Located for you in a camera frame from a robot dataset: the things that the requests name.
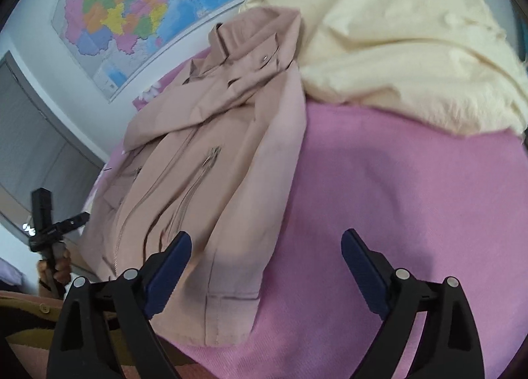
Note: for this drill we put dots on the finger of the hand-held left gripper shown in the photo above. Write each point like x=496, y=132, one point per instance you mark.
x=72, y=222
x=43, y=210

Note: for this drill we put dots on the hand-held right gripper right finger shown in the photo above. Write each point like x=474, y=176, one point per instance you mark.
x=365, y=276

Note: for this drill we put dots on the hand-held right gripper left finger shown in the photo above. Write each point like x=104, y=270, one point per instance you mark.
x=169, y=276

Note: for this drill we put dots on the dusty pink jacket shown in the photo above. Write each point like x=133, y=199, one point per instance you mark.
x=206, y=156

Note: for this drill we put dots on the person's left hand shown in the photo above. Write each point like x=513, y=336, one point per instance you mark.
x=64, y=265

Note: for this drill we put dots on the lavender cloth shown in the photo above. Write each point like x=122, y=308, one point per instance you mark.
x=10, y=271

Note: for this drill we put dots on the grey wardrobe door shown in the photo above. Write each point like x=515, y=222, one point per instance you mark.
x=33, y=135

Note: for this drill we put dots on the pink floral printed blanket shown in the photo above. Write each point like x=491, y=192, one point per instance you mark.
x=371, y=197

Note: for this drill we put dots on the cream yellow garment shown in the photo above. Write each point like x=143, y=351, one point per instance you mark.
x=392, y=32

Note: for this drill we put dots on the colourful wall map poster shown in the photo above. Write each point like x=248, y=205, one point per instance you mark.
x=123, y=12

